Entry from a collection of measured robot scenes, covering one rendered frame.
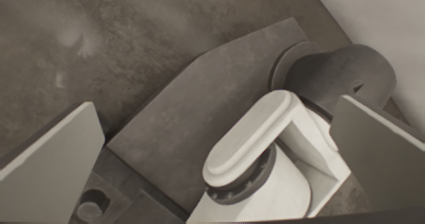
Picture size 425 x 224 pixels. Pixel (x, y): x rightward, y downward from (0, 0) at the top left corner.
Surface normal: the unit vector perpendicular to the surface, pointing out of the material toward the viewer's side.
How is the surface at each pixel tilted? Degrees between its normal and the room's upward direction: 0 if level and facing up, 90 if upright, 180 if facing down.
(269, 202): 8
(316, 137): 24
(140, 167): 0
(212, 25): 0
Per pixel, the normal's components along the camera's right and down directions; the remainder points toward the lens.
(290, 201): 0.40, 0.00
